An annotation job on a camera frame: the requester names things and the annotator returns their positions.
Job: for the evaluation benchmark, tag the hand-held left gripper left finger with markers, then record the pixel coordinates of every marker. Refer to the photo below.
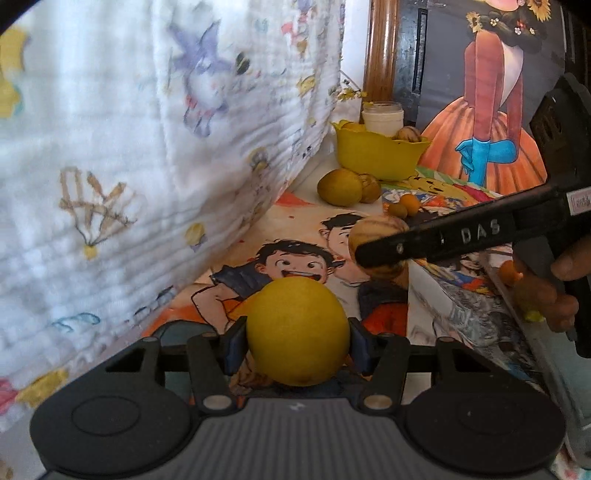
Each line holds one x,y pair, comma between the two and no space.
235,342

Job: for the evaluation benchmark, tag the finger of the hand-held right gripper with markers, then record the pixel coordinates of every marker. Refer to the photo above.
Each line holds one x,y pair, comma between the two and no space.
438,240

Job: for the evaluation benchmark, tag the twig with yellow flowers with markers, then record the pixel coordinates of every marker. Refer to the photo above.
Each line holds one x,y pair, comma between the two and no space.
353,93

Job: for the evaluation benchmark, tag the yellow flower-shaped bowl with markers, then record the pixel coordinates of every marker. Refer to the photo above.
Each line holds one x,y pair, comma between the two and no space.
369,154

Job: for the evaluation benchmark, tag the striped yellow melon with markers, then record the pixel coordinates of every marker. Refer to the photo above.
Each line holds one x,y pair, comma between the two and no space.
374,230

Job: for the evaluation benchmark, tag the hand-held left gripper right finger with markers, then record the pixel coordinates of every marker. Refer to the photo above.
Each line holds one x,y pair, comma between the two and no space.
360,345

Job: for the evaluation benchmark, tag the wooden door frame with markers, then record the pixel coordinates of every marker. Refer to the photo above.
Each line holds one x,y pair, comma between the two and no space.
381,46

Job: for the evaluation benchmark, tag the white printed blanket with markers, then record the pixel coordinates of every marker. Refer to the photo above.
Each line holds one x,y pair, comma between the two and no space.
115,138

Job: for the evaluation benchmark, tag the wall poster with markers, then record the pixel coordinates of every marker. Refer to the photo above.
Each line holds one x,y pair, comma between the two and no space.
489,69

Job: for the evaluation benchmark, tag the colourful comic printed cloth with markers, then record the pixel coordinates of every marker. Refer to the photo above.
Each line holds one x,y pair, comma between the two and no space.
295,230

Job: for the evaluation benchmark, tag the white jar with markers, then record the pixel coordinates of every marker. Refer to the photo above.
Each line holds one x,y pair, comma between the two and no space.
383,121

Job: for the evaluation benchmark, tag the person's right hand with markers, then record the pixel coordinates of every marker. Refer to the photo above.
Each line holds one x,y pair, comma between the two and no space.
542,297

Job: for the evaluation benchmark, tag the small orange fruit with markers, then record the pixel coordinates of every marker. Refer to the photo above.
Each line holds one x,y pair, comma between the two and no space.
411,203
510,272

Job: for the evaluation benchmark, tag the brown round fruit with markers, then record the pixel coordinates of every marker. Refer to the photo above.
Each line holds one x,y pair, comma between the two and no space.
371,188

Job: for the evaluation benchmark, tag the small brown fruit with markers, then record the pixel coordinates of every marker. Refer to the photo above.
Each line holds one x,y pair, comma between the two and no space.
397,211

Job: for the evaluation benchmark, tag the yellow-green round fruit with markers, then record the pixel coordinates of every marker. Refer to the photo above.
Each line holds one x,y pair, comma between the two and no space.
340,187

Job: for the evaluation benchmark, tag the black door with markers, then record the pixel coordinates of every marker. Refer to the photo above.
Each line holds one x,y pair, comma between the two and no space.
408,55

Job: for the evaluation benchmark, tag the yellow lemon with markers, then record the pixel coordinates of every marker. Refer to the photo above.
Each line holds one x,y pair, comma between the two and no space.
298,330

